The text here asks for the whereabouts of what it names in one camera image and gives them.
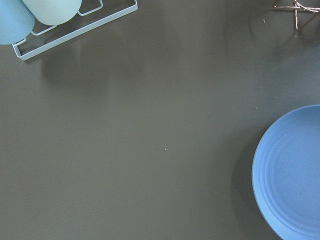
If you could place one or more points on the blue plastic plate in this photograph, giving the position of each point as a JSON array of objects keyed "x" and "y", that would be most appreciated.
[{"x": 286, "y": 174}]

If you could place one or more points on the blue plastic cup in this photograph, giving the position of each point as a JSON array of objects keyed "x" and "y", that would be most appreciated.
[{"x": 16, "y": 21}]

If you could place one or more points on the pale green plastic cup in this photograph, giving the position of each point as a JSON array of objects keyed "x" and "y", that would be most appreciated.
[{"x": 53, "y": 12}]

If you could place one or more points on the copper wire bottle rack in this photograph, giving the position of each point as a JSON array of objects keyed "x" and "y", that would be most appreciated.
[{"x": 302, "y": 13}]

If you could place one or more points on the white wire cup rack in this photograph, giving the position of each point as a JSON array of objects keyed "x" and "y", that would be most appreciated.
[{"x": 92, "y": 14}]

